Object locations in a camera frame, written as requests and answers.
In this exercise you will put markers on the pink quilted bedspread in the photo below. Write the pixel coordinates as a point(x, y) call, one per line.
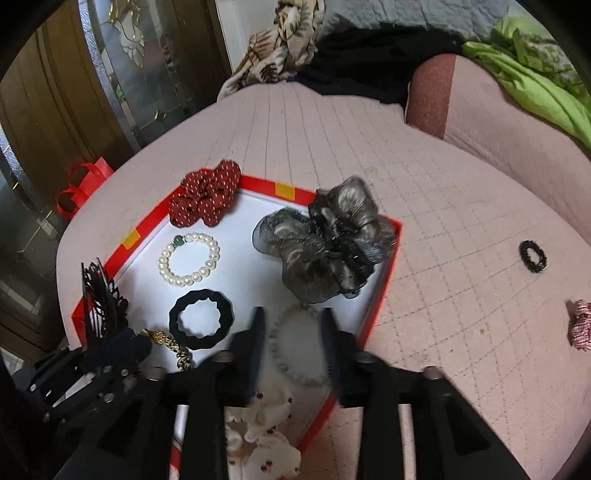
point(461, 300)

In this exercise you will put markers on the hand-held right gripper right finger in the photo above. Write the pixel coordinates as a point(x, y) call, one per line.
point(330, 350)

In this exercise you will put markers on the red box with white inside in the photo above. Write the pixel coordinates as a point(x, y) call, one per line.
point(240, 217)

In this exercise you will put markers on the black cloth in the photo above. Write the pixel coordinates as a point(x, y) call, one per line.
point(369, 64)

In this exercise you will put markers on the white dotted scrunchie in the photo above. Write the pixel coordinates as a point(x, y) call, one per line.
point(272, 457)

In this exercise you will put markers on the wooden door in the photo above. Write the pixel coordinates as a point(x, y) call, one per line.
point(55, 92)

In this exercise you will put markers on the floral leaf print blanket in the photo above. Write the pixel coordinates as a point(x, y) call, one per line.
point(277, 50)

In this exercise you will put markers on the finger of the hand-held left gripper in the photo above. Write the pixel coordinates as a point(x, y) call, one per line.
point(122, 353)

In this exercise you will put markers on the lime green cloth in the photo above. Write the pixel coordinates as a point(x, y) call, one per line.
point(540, 92)

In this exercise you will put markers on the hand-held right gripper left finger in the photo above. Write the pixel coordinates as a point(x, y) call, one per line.
point(256, 350)

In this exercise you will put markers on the red checkered scrunchie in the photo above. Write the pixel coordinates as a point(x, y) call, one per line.
point(582, 327)

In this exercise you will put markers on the black hair claw clip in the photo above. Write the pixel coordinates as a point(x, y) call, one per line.
point(104, 300)

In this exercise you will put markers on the patterned glass door panel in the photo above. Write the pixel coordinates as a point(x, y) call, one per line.
point(152, 60)

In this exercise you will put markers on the grey organza scrunchie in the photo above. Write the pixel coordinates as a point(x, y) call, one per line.
point(295, 258)

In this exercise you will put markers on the red ribbon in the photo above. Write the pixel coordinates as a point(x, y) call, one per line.
point(87, 180)

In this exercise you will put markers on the pink quilted cushion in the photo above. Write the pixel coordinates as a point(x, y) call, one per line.
point(485, 120)

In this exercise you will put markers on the black dotted sheer scrunchie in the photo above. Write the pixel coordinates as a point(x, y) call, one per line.
point(344, 272)

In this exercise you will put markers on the red polka dot scrunchie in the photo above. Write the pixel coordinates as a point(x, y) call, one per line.
point(203, 198)

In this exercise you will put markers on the black velvet scrunchie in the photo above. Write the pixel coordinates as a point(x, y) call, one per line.
point(203, 344)

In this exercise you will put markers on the grey quilted blanket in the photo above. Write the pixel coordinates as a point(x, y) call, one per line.
point(392, 11)

